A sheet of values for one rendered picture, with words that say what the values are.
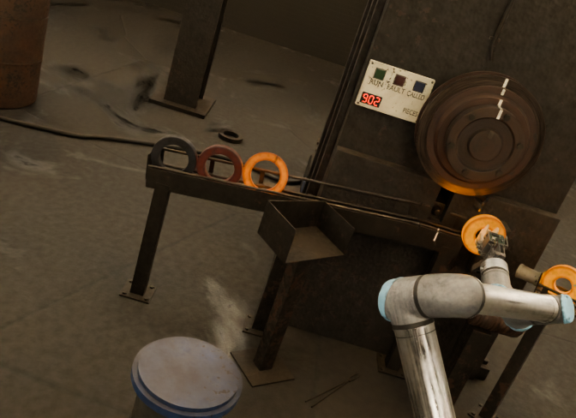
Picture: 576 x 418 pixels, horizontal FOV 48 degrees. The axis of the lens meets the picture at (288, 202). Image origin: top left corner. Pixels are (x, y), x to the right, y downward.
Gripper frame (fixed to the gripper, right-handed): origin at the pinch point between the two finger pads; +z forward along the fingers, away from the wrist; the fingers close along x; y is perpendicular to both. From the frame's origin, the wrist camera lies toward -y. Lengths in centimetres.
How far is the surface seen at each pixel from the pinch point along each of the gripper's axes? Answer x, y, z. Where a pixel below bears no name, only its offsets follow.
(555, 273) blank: -34.8, -11.6, 2.7
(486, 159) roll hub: 7.7, 18.7, 15.9
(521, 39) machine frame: 7, 51, 51
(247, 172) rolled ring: 89, -23, 18
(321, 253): 55, -21, -15
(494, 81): 14, 41, 32
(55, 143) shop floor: 206, -122, 112
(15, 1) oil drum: 251, -64, 155
